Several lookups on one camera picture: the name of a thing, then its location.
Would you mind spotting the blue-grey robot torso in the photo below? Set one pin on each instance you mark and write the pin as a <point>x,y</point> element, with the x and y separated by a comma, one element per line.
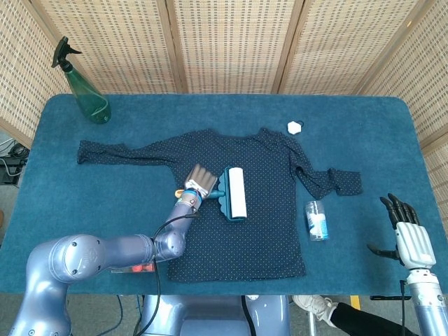
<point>210,315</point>

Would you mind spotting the navy polka dot shirt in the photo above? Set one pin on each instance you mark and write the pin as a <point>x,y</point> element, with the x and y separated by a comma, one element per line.
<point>269,210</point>

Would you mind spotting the blue carpet table cover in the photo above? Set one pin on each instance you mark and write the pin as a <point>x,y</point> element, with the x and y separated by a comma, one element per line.
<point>227,112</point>

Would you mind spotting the black floor equipment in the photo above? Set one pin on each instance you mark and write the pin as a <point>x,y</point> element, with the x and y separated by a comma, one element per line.
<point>14,164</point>

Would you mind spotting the small white cap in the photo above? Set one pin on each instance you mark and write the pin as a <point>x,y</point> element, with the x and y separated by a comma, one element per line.
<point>293,127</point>

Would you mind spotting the woven wooden folding screen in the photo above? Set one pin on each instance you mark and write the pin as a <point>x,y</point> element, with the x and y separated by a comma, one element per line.
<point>231,42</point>

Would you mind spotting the person's black trouser leg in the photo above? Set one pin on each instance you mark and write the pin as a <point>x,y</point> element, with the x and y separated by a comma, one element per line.
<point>367,320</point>

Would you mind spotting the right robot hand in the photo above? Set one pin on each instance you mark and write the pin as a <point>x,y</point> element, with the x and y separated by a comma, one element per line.
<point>414,245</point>

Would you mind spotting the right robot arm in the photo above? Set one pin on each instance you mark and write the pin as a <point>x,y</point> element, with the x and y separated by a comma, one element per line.
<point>430,304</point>

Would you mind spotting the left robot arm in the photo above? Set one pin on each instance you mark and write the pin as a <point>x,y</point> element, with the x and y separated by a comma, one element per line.
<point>87,252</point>

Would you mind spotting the green spray bottle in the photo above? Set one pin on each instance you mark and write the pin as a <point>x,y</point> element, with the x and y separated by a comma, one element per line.
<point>89,101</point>

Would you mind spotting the clear jar with blue label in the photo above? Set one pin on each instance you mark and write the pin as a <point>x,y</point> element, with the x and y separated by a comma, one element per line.
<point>317,222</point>

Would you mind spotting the teal lint roller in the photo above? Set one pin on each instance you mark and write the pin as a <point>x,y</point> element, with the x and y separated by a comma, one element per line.
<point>236,192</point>

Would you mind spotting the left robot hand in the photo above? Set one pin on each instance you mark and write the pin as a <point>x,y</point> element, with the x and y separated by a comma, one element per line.
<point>203,180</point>

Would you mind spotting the white sneaker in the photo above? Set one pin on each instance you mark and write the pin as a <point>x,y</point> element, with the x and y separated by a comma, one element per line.
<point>313,304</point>

